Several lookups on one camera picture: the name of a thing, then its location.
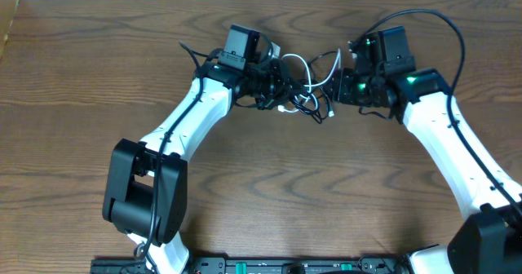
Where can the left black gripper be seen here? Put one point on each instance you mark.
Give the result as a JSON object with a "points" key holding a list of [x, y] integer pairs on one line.
{"points": [[283, 83]]}

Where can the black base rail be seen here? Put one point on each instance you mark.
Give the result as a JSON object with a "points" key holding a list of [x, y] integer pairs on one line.
{"points": [[215, 265]]}

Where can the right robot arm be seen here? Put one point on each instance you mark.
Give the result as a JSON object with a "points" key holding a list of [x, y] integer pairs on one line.
{"points": [[385, 76]]}

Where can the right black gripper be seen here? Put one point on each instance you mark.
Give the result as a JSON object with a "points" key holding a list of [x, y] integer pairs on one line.
{"points": [[341, 91]]}

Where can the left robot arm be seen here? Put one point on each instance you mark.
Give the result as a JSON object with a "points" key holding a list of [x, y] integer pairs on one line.
{"points": [[146, 194]]}

